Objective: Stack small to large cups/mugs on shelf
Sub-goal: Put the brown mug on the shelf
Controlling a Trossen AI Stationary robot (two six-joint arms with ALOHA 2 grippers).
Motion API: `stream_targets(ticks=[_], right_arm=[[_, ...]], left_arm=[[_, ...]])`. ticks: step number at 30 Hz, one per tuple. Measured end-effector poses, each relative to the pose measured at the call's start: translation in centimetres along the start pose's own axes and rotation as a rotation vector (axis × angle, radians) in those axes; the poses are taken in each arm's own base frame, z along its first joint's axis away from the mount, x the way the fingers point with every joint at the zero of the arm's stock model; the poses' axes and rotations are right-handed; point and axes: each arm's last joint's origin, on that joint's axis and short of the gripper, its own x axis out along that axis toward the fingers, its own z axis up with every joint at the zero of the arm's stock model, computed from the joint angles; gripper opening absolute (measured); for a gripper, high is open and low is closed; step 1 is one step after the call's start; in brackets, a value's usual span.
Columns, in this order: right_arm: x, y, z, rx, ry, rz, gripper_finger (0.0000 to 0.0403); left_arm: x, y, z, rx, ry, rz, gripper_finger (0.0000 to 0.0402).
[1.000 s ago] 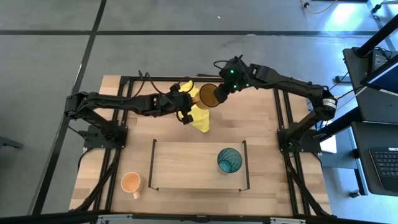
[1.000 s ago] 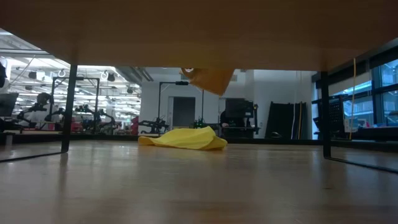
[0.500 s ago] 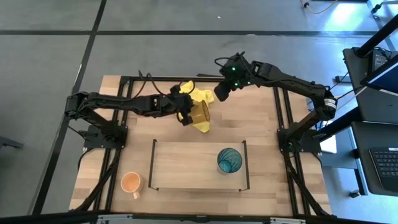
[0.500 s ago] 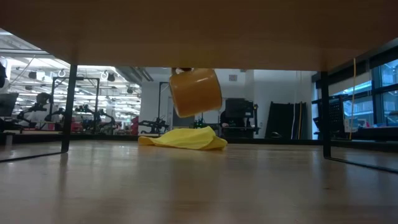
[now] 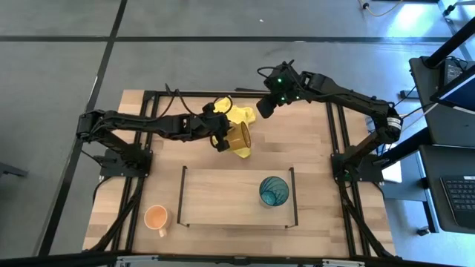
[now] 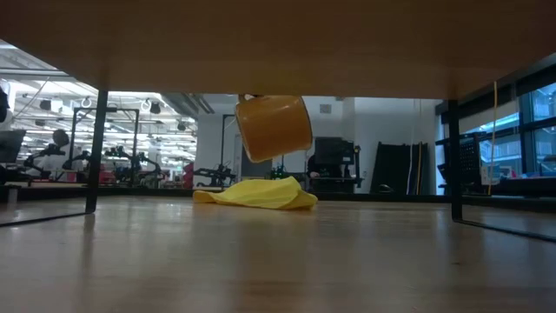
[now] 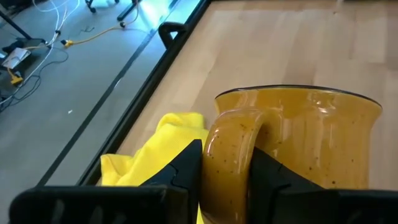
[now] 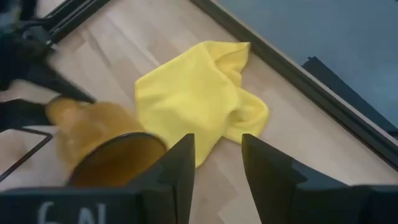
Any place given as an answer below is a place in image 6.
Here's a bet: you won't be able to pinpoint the amber yellow mug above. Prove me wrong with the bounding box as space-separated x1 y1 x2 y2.
234 94 314 164

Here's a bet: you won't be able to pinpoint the wooden shelf with black legs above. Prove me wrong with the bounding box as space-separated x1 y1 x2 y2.
0 0 556 244

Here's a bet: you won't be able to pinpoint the yellow cloth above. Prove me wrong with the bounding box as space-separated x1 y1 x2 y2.
192 176 319 211

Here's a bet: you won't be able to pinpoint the black monitor on stand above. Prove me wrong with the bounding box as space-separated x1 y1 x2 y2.
313 136 365 194

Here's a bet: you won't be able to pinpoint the red background object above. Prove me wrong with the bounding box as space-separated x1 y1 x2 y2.
182 161 195 190

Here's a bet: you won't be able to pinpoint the black perforated cart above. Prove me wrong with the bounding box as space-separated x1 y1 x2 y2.
435 132 484 196

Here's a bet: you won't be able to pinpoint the dark monitor screen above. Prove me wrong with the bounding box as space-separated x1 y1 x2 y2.
0 129 28 165

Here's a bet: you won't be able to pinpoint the black background rig frame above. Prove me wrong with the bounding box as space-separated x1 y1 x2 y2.
69 106 141 186
220 113 244 180

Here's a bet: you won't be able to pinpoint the black table frame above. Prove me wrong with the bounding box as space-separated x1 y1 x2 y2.
0 184 556 214

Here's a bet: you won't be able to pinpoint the black panels leaning on wall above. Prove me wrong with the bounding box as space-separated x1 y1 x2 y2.
370 141 430 196

